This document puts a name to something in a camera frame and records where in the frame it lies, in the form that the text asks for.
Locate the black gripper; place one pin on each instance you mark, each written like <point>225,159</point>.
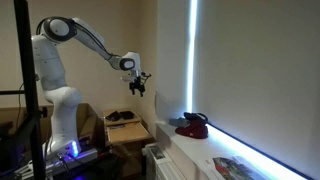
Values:
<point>139,84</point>

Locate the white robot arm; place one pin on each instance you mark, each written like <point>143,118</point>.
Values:
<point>51,32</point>

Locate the robot base platform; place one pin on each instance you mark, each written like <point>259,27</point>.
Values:
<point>57,162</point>

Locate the black bowl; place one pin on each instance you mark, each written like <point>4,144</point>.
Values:
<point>127,115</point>

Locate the black sock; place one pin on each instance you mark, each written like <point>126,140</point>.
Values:
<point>114,116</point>

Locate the small wooden table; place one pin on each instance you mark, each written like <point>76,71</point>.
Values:
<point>127,138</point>

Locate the grey folded cloth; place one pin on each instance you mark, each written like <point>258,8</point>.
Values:
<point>178,122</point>

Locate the cardboard box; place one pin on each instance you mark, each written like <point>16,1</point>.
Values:
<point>89,125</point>

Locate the white radiator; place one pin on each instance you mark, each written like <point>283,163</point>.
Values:
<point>159,165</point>

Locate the black metal stand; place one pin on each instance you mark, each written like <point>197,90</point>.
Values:
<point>31,126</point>

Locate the white roller blind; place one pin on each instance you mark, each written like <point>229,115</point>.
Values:
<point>258,75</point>

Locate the colourful magazine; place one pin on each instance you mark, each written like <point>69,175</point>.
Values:
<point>230,168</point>

